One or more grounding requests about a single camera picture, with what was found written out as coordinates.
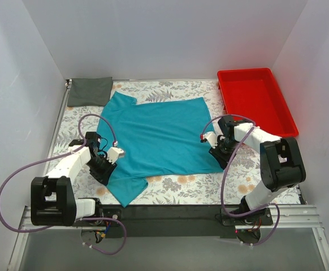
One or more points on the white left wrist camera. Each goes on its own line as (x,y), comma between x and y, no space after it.
(113,154)

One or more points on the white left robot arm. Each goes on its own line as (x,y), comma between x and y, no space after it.
(52,198)

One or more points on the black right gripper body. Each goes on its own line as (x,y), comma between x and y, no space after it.
(221,153)

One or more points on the teal t shirt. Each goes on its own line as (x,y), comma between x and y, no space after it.
(158,139)

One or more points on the aluminium front frame rail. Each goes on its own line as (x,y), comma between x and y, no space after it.
(177,238)

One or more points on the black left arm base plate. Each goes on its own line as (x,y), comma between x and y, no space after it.
(104,214)

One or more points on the folded dark grey t shirt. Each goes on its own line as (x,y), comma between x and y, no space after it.
(89,91)

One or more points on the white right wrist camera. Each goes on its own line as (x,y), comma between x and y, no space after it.
(209,137)

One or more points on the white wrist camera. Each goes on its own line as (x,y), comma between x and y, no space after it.
(209,137)
(113,154)

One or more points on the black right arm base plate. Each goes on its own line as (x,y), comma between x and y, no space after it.
(252,221)

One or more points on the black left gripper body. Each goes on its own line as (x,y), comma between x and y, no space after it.
(103,169)

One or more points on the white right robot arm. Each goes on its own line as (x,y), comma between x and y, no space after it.
(281,164)

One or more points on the red plastic bin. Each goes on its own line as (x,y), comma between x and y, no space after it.
(255,94)

